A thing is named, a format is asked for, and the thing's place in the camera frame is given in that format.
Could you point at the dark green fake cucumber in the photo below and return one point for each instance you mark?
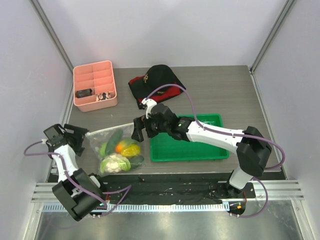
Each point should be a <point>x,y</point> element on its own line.
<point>114,139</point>

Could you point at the orange fake fruit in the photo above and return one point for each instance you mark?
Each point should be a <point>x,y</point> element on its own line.
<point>119,147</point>

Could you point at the yellow fake pepper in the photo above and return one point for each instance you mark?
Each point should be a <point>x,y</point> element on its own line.
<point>131,151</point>

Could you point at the clear zip top bag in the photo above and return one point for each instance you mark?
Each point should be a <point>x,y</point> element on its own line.
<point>97,138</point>

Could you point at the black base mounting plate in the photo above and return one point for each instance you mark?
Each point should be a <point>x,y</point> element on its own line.
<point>175,189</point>

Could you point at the light green fake vegetable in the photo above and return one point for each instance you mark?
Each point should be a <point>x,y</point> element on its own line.
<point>102,149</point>

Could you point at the pink divided organizer box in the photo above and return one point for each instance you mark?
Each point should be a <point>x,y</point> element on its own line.
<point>98,76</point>

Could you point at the small black object in organizer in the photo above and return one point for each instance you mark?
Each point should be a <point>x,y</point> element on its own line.
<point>83,93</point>

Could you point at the white fake cauliflower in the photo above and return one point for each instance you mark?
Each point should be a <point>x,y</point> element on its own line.
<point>115,163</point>

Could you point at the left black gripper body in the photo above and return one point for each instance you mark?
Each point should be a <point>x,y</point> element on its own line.
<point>71,137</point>

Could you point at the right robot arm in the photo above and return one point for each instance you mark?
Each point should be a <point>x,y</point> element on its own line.
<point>252,150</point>

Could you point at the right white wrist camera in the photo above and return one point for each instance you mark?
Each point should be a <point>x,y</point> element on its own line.
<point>147,104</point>

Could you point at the aluminium frame rail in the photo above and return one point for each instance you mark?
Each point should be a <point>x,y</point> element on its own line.
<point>266,191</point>

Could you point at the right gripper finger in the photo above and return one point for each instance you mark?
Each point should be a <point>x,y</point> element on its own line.
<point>139,122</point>
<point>137,134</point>

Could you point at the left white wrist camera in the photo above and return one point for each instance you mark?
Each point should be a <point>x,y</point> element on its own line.
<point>55,137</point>

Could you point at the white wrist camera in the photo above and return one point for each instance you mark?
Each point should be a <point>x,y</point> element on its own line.
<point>55,137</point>
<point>147,104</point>

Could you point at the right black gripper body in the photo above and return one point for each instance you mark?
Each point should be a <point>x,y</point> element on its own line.
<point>144,127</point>

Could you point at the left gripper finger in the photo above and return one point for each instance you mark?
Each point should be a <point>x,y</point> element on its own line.
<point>78,147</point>
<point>78,132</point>

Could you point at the black baseball cap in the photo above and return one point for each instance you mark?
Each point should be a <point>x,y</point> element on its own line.
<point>158,75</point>

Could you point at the red and black folded cloth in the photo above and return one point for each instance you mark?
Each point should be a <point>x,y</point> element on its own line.
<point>140,91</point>

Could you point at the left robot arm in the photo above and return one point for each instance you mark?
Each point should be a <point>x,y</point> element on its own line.
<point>79,193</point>

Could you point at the pink patterned item in organizer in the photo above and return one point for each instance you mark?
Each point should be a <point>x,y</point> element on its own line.
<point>103,96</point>

